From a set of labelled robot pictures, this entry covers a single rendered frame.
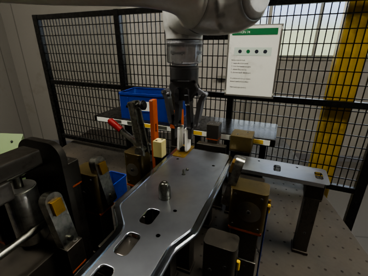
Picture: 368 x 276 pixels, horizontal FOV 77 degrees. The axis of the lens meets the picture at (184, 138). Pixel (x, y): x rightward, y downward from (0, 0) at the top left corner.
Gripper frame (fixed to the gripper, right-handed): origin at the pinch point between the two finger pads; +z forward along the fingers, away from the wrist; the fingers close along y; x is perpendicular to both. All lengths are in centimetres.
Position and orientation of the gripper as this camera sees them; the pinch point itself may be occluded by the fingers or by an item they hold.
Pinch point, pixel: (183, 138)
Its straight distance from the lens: 66.5
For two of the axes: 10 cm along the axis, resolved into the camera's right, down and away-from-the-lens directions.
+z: 0.0, 9.3, 3.7
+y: 9.2, 1.5, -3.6
